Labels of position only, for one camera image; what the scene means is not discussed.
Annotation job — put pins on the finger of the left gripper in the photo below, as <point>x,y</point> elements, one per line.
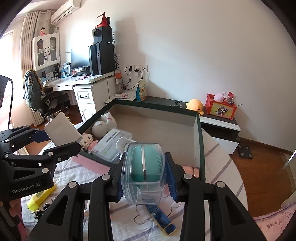
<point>16,138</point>
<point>17,166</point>

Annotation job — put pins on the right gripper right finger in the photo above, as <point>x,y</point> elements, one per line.
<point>229,219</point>

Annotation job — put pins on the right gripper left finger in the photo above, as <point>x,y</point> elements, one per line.
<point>63,219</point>

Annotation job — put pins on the yellow highlighter marker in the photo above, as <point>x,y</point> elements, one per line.
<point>37,199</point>

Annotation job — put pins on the small pink white block toy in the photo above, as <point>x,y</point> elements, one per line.
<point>88,142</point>

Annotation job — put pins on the clear tissue pack box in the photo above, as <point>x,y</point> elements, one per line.
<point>111,147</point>

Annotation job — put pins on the blue gold lipstick box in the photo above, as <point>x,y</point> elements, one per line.
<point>163,222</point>

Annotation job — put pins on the white rabbit figurine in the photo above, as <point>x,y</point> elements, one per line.
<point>106,123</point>

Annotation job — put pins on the teal brush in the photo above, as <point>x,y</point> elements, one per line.
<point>143,175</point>

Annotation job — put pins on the black hair clip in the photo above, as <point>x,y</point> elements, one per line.
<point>38,213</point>

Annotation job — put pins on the rose gold metal cylinder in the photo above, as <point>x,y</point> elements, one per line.
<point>190,172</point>

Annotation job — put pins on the pink bedding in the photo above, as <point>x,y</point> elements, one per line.
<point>273,224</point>

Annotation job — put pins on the black office chair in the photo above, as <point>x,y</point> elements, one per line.
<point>48,104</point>

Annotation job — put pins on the black floor scale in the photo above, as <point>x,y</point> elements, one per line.
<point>244,151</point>

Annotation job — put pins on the white desk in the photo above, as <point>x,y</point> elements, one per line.
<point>91,93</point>

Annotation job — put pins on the black white tv cabinet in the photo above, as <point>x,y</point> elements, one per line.
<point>224,131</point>

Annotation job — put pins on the white glass door cabinet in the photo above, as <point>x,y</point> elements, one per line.
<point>45,51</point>

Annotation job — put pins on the pink and green box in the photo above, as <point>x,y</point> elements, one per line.
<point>177,130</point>

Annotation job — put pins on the black computer monitor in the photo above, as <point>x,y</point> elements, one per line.
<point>79,58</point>

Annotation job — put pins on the orange cap bottle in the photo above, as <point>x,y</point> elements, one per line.
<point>118,81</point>

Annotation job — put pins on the black computer tower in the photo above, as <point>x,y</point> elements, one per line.
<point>101,58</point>

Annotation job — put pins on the red storage box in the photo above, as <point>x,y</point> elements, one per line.
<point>221,109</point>

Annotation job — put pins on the snack bag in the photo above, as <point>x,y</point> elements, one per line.
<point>141,93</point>

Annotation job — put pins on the doll on cabinet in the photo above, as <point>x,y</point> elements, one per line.
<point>42,31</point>

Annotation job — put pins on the orange octopus plush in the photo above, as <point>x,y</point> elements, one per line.
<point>195,105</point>

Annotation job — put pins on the pink plush toy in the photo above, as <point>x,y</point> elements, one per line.
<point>220,97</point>

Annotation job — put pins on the black speaker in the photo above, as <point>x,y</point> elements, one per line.
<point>102,35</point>

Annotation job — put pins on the white air conditioner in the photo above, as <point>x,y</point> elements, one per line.
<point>66,9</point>

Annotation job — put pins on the red paper bag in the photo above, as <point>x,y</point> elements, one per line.
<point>103,21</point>

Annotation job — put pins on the wall power sockets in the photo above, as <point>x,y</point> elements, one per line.
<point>138,69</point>

